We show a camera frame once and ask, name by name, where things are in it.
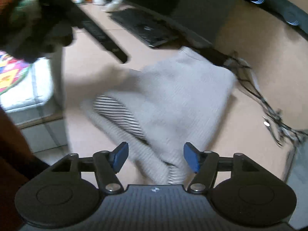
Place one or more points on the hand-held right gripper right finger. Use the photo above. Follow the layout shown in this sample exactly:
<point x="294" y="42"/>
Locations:
<point x="192" y="157"/>

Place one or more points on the striped grey white garment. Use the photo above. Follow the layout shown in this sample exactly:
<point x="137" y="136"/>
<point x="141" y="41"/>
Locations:
<point x="180" y="96"/>

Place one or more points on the white plastic object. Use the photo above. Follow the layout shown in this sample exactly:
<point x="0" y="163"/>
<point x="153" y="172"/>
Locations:
<point x="115" y="3"/>

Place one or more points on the black curved device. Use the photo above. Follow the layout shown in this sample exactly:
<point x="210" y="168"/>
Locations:
<point x="276" y="7"/>

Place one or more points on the white quilted pad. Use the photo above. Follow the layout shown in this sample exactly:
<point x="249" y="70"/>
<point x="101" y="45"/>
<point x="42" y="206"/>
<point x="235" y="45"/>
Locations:
<point x="36" y="86"/>

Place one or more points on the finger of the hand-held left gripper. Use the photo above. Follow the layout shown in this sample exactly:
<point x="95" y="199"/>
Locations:
<point x="101" y="35"/>

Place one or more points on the colourful patchwork mat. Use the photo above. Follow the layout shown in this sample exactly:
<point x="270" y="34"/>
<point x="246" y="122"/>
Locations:
<point x="10" y="74"/>

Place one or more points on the black keyboard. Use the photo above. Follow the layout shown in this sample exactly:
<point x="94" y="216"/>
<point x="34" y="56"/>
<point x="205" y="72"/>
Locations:
<point x="142" y="26"/>

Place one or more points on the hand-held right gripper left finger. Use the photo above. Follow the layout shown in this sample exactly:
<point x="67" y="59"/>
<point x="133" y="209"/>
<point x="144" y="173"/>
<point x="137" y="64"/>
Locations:
<point x="120" y="157"/>

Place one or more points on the black computer monitor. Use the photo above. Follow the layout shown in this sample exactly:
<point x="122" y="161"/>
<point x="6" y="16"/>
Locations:
<point x="192" y="4"/>

